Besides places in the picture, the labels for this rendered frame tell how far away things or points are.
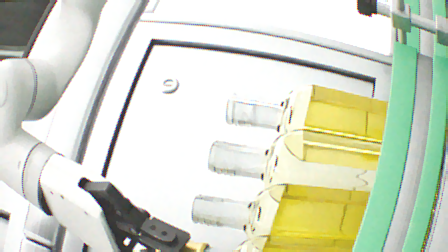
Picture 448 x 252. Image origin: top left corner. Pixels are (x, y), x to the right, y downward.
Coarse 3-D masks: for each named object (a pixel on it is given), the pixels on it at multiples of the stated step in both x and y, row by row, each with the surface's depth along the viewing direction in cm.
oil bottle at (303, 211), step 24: (264, 192) 103; (288, 192) 103; (312, 192) 102; (336, 192) 102; (360, 192) 102; (264, 216) 101; (288, 216) 101; (312, 216) 101; (336, 216) 100; (360, 216) 100
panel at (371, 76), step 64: (128, 64) 133; (192, 64) 133; (256, 64) 132; (320, 64) 131; (384, 64) 131; (128, 128) 128; (192, 128) 128; (128, 192) 123; (192, 192) 123; (256, 192) 122
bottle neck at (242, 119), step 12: (240, 96) 112; (252, 96) 112; (228, 108) 111; (240, 108) 111; (252, 108) 111; (264, 108) 111; (276, 108) 111; (228, 120) 112; (240, 120) 111; (252, 120) 111; (264, 120) 111; (276, 120) 110; (276, 132) 112
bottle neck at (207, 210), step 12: (204, 204) 104; (216, 204) 104; (228, 204) 104; (240, 204) 104; (192, 216) 105; (204, 216) 104; (216, 216) 104; (228, 216) 104; (240, 216) 104; (228, 228) 105; (240, 228) 104
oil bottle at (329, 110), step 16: (288, 96) 110; (304, 96) 109; (320, 96) 109; (336, 96) 109; (352, 96) 109; (368, 96) 109; (288, 112) 109; (304, 112) 108; (320, 112) 108; (336, 112) 108; (352, 112) 108; (368, 112) 108; (384, 112) 108; (288, 128) 109; (304, 128) 108; (320, 128) 107; (336, 128) 107; (352, 128) 107; (368, 128) 107; (384, 128) 106
